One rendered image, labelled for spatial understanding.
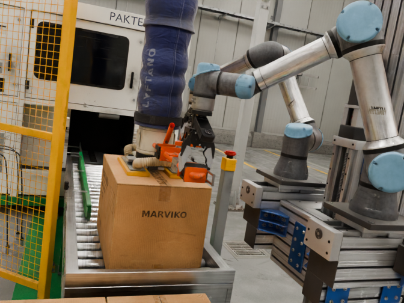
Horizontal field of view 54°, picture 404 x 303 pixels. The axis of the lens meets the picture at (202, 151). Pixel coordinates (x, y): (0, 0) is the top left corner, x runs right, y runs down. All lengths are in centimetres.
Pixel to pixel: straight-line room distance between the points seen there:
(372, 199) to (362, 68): 41
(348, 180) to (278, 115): 1048
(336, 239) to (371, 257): 16
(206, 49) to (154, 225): 951
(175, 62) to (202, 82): 52
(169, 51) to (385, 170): 103
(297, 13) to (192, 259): 1097
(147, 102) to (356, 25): 95
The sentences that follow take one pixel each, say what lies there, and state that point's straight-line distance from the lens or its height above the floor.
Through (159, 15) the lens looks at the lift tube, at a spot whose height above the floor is 164.
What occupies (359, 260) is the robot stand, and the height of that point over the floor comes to 91.
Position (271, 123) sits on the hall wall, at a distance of 1193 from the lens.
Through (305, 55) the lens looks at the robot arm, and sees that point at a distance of 134.
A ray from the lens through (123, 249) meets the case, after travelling 167.
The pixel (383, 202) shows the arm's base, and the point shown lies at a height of 109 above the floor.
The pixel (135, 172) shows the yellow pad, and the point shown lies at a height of 96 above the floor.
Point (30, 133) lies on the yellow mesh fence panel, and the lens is 235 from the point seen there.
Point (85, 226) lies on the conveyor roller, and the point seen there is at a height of 54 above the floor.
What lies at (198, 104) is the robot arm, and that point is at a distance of 127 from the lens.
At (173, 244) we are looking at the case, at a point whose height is 70.
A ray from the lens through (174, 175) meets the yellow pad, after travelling 175.
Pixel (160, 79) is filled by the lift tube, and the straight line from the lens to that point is 176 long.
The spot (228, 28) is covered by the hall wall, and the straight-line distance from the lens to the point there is 1125.
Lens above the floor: 134
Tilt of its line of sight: 8 degrees down
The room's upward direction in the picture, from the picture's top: 8 degrees clockwise
